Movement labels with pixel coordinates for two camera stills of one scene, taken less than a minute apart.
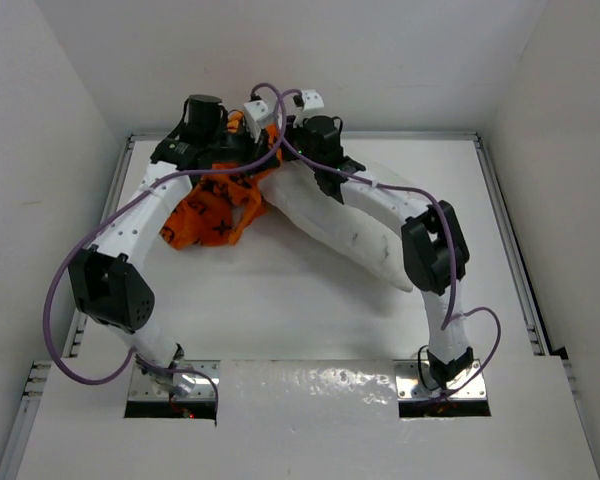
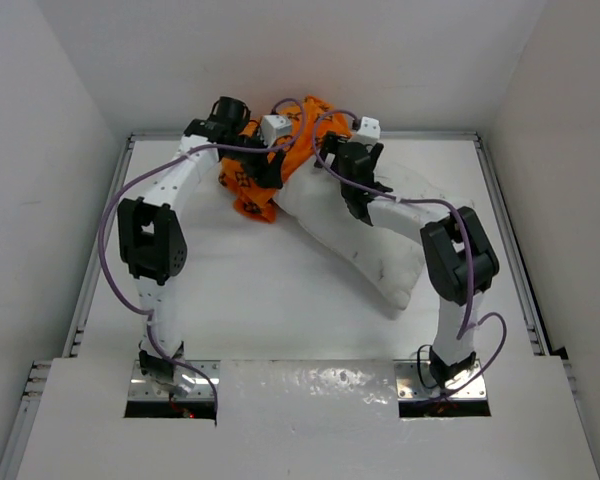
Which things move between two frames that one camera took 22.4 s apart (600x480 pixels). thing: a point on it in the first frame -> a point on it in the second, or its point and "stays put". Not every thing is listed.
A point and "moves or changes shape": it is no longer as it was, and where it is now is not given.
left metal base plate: x=142 y=387 stays put
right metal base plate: x=410 y=387 stays put
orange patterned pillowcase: x=214 y=210 moves or changes shape
